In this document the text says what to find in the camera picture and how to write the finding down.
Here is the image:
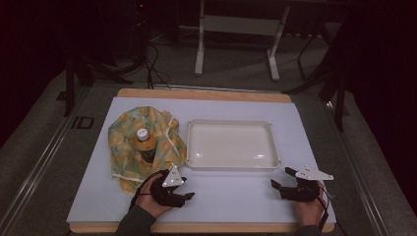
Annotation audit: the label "white plastic tray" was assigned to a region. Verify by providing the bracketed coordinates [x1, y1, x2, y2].
[184, 118, 282, 172]

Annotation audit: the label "white table mat board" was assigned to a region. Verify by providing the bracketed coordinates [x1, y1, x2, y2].
[69, 88, 336, 235]

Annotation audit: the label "black metal stand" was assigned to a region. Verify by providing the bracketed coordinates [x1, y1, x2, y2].
[63, 54, 134, 118]
[282, 30, 349, 133]

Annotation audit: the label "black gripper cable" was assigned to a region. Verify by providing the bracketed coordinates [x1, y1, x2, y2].
[318, 189, 331, 231]
[129, 169, 162, 211]

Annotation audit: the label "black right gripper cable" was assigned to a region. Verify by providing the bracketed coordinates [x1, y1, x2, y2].
[318, 189, 331, 231]

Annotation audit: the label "white table mat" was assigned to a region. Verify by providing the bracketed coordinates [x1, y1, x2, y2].
[66, 96, 337, 226]

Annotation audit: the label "orange drink bottle white cap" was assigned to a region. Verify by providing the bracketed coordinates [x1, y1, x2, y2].
[134, 128, 158, 165]

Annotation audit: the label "black floor cables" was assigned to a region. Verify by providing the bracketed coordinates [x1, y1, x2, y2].
[143, 41, 172, 90]

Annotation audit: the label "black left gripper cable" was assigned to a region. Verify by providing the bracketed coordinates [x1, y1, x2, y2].
[129, 169, 162, 211]

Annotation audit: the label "white metal stand frame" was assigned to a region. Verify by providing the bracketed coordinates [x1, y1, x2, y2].
[194, 0, 291, 83]

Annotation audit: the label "person's right hand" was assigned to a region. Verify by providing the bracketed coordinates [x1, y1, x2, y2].
[293, 181, 328, 227]

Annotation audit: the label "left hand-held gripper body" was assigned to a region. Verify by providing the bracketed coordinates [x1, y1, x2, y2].
[149, 163, 187, 208]

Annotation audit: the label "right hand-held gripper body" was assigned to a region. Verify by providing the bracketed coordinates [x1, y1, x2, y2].
[280, 165, 334, 204]

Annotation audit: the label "yellow green patterned cloth bag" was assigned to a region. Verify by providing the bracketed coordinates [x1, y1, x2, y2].
[107, 105, 188, 195]

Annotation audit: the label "person's left hand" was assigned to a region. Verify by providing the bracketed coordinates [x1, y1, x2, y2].
[135, 177, 173, 219]

